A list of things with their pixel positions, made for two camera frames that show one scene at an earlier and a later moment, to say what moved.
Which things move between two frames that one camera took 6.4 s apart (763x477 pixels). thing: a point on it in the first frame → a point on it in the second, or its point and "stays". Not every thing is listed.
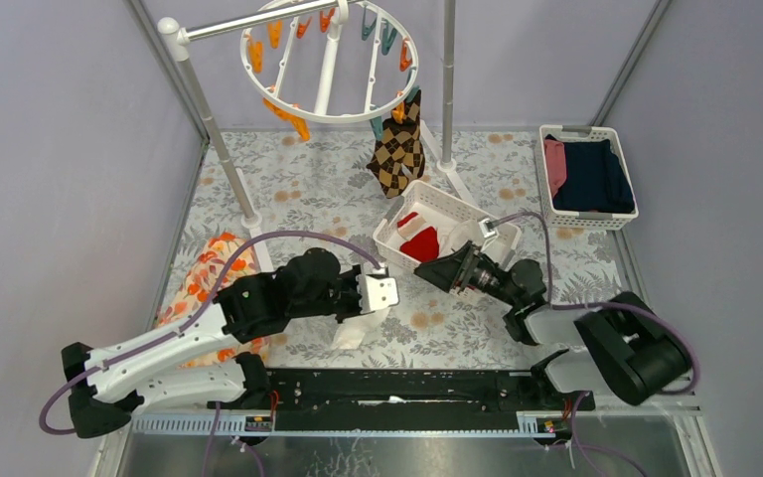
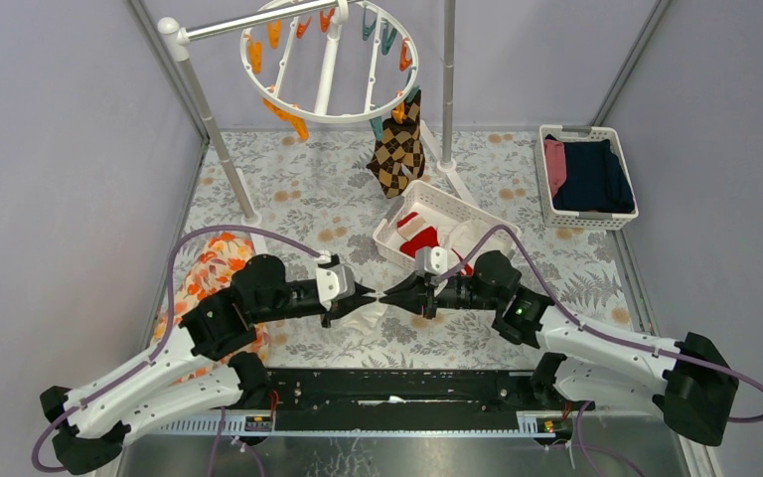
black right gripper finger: [443, 272] → [408, 294]
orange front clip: [398, 113] stays
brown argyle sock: [399, 157] stays
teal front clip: [377, 124] stays
